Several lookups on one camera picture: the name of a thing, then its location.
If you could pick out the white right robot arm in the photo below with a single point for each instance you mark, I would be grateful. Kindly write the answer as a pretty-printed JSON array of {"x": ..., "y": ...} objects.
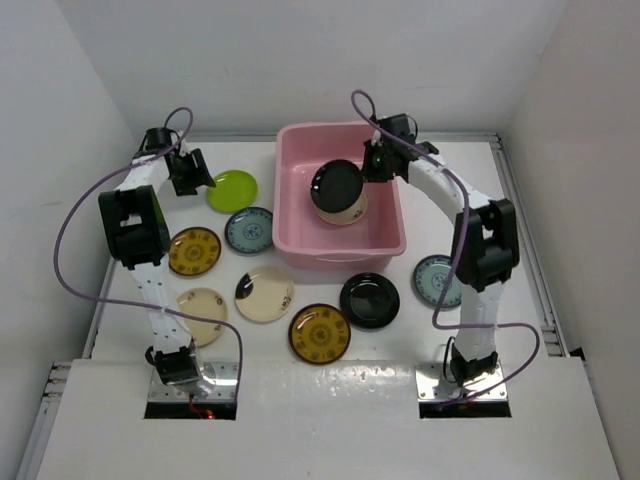
[{"x": 484, "y": 248}]

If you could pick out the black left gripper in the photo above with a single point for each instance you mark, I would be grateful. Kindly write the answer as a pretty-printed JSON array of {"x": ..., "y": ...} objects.
[{"x": 198, "y": 174}]

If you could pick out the green plate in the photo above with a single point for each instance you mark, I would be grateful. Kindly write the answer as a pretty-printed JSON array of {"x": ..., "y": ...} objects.
[{"x": 233, "y": 191}]

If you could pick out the black glossy plate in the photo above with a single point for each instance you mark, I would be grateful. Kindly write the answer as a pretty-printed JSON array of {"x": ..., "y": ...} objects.
[{"x": 369, "y": 301}]

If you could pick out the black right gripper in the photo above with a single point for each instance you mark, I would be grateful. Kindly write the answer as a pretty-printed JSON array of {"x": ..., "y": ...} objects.
[{"x": 370, "y": 174}]

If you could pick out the white front cover board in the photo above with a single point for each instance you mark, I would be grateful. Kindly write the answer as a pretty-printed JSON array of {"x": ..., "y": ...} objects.
[{"x": 346, "y": 421}]

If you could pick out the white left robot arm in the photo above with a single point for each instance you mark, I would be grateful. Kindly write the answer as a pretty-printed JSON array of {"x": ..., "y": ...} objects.
[{"x": 138, "y": 237}]

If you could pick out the blue floral plate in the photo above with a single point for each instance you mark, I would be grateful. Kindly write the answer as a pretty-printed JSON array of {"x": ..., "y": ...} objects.
[
  {"x": 429, "y": 279},
  {"x": 249, "y": 231}
]

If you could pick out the yellow patterned plate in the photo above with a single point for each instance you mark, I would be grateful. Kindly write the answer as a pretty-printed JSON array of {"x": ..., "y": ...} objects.
[
  {"x": 194, "y": 251},
  {"x": 319, "y": 334}
]

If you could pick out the cream plate small motifs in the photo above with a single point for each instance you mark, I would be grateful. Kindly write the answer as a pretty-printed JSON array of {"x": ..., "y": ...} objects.
[{"x": 206, "y": 303}]

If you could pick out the pink plastic bin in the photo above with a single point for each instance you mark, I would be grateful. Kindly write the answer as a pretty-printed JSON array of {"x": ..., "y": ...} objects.
[{"x": 299, "y": 234}]

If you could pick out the yellow patterned plate front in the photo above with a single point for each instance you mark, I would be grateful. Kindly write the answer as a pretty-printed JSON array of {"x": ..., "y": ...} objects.
[{"x": 319, "y": 334}]

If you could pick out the cream plate black brushstroke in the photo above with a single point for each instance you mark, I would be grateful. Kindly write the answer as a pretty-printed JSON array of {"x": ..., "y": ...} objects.
[{"x": 264, "y": 294}]

